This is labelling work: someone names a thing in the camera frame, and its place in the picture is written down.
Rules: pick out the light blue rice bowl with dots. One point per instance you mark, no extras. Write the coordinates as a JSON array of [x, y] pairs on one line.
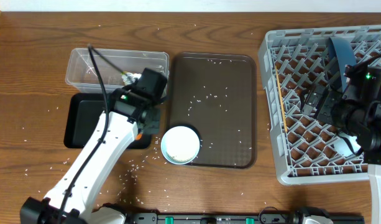
[[180, 145]]

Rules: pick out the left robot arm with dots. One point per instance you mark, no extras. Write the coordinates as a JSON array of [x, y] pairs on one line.
[[73, 197]]

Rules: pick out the wooden chopstick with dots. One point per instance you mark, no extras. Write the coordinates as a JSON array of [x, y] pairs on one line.
[[281, 100]]

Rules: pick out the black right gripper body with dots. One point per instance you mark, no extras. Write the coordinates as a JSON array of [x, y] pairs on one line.
[[316, 101]]

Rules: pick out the dark blue plate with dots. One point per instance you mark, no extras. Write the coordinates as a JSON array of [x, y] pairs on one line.
[[340, 54]]

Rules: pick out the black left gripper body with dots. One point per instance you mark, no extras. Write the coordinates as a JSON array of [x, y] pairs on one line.
[[135, 79]]

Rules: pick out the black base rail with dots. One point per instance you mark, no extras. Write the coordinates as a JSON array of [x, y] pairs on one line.
[[269, 215]]

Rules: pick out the black plastic tray bin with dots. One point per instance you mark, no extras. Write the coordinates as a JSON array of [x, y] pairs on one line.
[[93, 115]]

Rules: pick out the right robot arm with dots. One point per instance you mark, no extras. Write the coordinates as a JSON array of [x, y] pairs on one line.
[[356, 112]]

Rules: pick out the orange carrot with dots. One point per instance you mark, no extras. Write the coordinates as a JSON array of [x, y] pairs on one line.
[[138, 136]]

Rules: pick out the clear plastic bin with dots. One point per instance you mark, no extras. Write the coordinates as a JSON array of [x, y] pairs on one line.
[[81, 73]]

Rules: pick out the grey dishwasher rack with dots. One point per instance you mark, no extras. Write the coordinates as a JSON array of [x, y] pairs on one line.
[[306, 155]]

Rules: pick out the yellow foil snack wrapper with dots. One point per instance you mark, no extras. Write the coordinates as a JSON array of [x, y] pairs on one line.
[[130, 78]]

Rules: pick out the brown serving tray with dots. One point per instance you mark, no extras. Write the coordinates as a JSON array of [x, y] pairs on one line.
[[215, 95]]

